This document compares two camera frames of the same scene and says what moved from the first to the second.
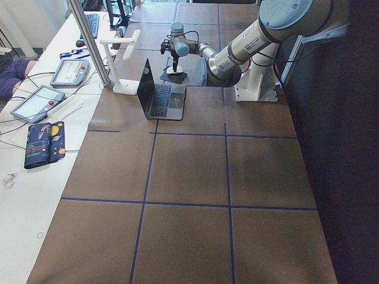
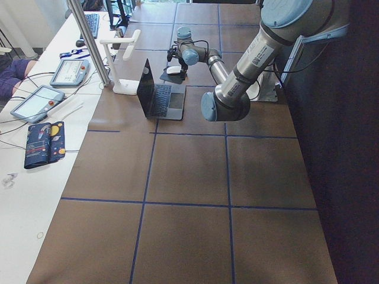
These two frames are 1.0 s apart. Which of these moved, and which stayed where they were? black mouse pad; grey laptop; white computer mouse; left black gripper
Moved: left black gripper
Stayed: grey laptop; white computer mouse; black mouse pad
